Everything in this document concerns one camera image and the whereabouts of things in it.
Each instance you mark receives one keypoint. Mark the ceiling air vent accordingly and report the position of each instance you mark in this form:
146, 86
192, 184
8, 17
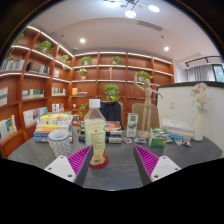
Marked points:
150, 25

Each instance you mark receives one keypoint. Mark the small colourful sticker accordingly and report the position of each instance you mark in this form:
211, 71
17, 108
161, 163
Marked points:
139, 140
178, 142
127, 140
187, 143
170, 140

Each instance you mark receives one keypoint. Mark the black track light rail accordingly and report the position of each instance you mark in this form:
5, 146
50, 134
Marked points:
203, 61

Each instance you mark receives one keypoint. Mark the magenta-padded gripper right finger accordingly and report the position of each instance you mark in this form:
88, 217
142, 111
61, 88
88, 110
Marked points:
163, 166

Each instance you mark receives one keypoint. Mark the tall green white carton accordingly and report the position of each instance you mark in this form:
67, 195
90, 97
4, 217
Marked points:
132, 125

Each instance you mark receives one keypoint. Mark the branched ceiling lamp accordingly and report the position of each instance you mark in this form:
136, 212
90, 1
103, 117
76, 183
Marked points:
130, 13

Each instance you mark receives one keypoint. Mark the white ceramic vase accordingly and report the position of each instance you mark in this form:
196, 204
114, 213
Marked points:
200, 126

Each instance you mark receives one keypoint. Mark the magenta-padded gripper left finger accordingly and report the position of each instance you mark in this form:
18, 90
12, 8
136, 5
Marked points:
61, 166

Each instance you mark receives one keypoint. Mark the small green white box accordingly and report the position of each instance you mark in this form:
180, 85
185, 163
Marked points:
158, 138

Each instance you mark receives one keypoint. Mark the wooden artist mannequin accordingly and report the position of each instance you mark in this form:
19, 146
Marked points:
147, 106

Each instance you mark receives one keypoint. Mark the grey curtain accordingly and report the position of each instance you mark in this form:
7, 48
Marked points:
200, 73

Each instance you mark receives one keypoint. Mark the recessed ceiling light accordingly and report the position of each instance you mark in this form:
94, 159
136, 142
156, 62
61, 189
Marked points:
82, 40
166, 48

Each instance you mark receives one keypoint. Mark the dark office chair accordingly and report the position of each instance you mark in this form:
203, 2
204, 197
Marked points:
111, 113

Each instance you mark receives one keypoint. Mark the clear bottle with yellow drink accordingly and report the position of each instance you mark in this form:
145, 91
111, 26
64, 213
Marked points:
95, 133

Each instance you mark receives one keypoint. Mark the window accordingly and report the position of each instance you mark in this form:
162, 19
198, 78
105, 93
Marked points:
219, 72

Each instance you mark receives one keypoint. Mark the white wall socket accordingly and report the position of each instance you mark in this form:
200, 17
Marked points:
172, 104

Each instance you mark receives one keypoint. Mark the colourful book stack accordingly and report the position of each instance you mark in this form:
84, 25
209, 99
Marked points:
53, 125

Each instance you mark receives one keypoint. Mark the tan chair back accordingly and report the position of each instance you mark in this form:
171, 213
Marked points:
138, 111

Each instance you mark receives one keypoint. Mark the brown lit shelf unit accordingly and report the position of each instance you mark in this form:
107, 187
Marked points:
33, 86

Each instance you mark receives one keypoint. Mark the white partition with dark top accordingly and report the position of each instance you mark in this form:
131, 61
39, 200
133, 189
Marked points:
213, 116

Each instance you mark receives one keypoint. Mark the white patterned mug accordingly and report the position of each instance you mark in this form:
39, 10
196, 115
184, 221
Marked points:
60, 144

